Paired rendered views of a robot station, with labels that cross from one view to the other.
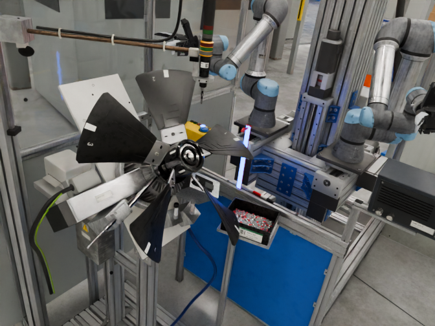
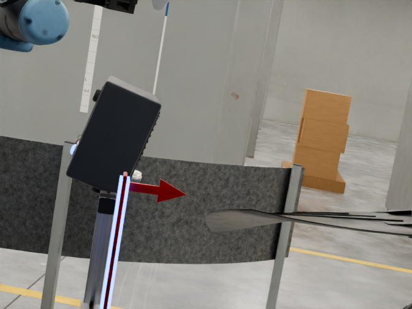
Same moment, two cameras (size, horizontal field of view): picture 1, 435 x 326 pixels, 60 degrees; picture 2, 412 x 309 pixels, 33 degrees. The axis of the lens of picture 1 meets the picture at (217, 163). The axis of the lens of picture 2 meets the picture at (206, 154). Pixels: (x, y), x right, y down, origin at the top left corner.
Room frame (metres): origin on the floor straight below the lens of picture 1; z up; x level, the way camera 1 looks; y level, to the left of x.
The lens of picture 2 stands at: (1.91, 0.43, 1.31)
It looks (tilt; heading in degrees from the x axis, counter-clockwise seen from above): 7 degrees down; 228
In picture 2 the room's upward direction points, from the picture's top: 10 degrees clockwise
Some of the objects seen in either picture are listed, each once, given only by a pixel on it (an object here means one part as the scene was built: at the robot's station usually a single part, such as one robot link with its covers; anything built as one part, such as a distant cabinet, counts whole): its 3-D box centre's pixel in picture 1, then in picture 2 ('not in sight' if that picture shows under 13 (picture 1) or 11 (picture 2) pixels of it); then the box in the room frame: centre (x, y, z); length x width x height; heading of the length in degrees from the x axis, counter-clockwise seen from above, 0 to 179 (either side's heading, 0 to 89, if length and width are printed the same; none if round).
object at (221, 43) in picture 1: (215, 43); not in sight; (1.92, 0.08, 1.43); 0.11 x 0.08 x 0.09; 119
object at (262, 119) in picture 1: (263, 114); not in sight; (1.94, -0.22, 1.09); 0.15 x 0.15 x 0.10
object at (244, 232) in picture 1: (250, 220); not in sight; (1.30, -0.17, 0.85); 0.22 x 0.17 x 0.07; 71
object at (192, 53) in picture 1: (201, 65); not in sight; (1.23, 0.09, 1.50); 0.09 x 0.07 x 0.10; 91
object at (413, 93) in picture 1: (419, 100); not in sight; (1.38, -0.71, 1.43); 0.11 x 0.08 x 0.09; 171
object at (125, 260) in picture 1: (129, 264); not in sight; (1.24, 0.34, 0.56); 0.19 x 0.04 x 0.04; 56
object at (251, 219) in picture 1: (250, 224); not in sight; (1.30, -0.17, 0.83); 0.19 x 0.14 x 0.03; 71
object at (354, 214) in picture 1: (351, 221); (100, 249); (1.23, -0.56, 0.96); 0.03 x 0.03 x 0.20; 56
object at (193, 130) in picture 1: (196, 136); not in sight; (1.69, 0.12, 1.02); 0.16 x 0.10 x 0.11; 56
